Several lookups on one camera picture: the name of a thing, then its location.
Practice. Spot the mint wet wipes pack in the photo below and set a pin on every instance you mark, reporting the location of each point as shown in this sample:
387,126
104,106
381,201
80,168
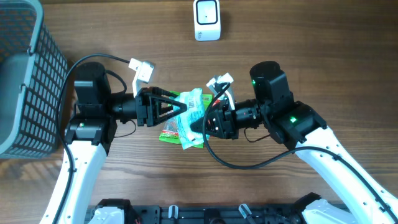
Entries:
195,110

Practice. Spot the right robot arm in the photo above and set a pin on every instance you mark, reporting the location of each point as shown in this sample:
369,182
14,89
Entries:
306,134

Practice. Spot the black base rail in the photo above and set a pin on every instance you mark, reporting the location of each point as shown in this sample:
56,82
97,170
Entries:
142,214

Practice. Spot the white barcode scanner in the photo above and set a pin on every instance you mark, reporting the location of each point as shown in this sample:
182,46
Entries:
207,20

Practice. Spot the green snack bag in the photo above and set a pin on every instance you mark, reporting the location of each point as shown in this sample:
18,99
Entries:
170,132

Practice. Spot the grey mesh basket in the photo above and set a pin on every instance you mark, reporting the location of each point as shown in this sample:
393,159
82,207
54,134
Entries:
33,71

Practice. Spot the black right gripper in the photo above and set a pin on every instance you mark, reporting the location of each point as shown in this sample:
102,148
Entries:
226,122

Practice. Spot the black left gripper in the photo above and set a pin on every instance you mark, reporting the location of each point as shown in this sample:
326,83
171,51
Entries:
147,106

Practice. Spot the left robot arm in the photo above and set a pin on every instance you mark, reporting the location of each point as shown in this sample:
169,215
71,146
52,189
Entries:
91,130

